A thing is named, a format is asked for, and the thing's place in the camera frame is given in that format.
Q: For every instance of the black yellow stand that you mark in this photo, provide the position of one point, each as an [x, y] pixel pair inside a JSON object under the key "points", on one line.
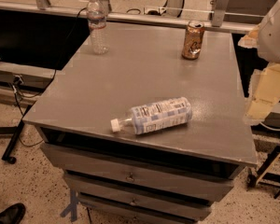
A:
{"points": [[264, 174]]}

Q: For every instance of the gold soda can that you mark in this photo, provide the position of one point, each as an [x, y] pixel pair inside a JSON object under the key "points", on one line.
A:
{"points": [[193, 40]]}

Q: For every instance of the metal railing frame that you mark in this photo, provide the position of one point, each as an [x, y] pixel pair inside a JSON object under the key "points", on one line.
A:
{"points": [[231, 16]]}

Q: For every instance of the blue label plastic bottle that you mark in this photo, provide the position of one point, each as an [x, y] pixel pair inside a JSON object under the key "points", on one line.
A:
{"points": [[155, 116]]}

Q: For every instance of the blue tape cross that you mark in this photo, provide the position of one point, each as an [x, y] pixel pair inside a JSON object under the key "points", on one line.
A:
{"points": [[71, 208]]}

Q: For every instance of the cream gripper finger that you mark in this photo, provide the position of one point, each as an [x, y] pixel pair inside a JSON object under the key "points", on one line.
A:
{"points": [[263, 92]]}

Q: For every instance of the clear water bottle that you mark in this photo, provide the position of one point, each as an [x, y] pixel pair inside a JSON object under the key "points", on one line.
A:
{"points": [[96, 18]]}

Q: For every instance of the black table leg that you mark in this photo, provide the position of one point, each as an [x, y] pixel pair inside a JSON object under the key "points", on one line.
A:
{"points": [[15, 132]]}

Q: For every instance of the black shoe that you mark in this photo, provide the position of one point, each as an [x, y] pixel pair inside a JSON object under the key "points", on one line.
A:
{"points": [[13, 215]]}

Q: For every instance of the grey drawer cabinet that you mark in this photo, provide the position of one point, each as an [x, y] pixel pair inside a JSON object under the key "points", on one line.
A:
{"points": [[171, 176]]}

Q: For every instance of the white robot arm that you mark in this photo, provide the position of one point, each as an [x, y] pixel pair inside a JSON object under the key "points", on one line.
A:
{"points": [[265, 38]]}

